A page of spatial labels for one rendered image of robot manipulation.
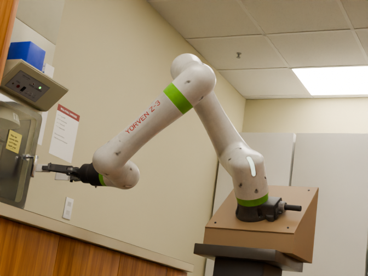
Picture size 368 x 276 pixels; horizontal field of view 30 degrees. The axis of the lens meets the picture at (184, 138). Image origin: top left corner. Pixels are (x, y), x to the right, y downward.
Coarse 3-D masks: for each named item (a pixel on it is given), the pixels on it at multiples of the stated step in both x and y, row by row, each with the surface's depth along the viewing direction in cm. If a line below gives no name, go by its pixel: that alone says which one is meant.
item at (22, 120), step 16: (0, 96) 261; (0, 112) 261; (16, 112) 270; (32, 112) 278; (0, 128) 262; (16, 128) 270; (32, 128) 279; (0, 144) 262; (32, 144) 279; (0, 160) 262; (16, 160) 270; (32, 160) 279; (0, 176) 262; (16, 176) 270; (0, 192) 262; (16, 192) 270
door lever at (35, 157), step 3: (27, 156) 275; (30, 156) 275; (33, 156) 274; (36, 156) 273; (27, 159) 276; (33, 159) 273; (36, 159) 273; (33, 162) 273; (36, 162) 273; (33, 165) 272; (33, 168) 272; (33, 171) 272; (30, 174) 272; (33, 174) 272
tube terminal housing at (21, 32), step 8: (16, 24) 271; (24, 24) 275; (16, 32) 271; (24, 32) 275; (32, 32) 280; (16, 40) 271; (24, 40) 275; (32, 40) 280; (40, 40) 284; (48, 48) 289; (48, 56) 289; (48, 64) 289; (8, 96) 267; (24, 104) 276; (40, 112) 285
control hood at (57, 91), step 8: (8, 64) 258; (16, 64) 256; (24, 64) 258; (8, 72) 257; (16, 72) 259; (32, 72) 264; (40, 72) 266; (8, 80) 260; (40, 80) 269; (48, 80) 272; (0, 88) 262; (8, 88) 263; (56, 88) 278; (64, 88) 281; (16, 96) 270; (24, 96) 271; (48, 96) 279; (56, 96) 282; (32, 104) 277; (40, 104) 279; (48, 104) 282
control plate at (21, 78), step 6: (18, 72) 259; (24, 72) 261; (12, 78) 260; (18, 78) 262; (24, 78) 264; (30, 78) 265; (6, 84) 260; (12, 84) 262; (18, 84) 264; (24, 84) 266; (30, 84) 268; (36, 84) 270; (42, 84) 272; (18, 90) 266; (24, 90) 268; (30, 90) 270; (36, 90) 272; (42, 90) 274; (30, 96) 273; (36, 96) 275
